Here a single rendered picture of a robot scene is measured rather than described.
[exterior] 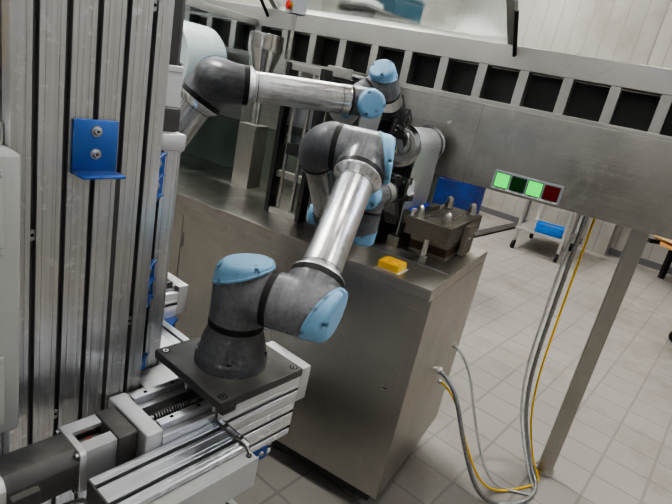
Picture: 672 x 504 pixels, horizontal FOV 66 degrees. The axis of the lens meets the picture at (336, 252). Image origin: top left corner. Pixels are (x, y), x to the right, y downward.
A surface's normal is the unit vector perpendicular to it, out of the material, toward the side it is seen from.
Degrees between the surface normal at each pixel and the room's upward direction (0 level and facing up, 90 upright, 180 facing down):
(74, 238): 90
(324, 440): 90
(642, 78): 90
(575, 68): 90
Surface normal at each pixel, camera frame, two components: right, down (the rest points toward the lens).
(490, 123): -0.50, 0.18
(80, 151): 0.75, 0.35
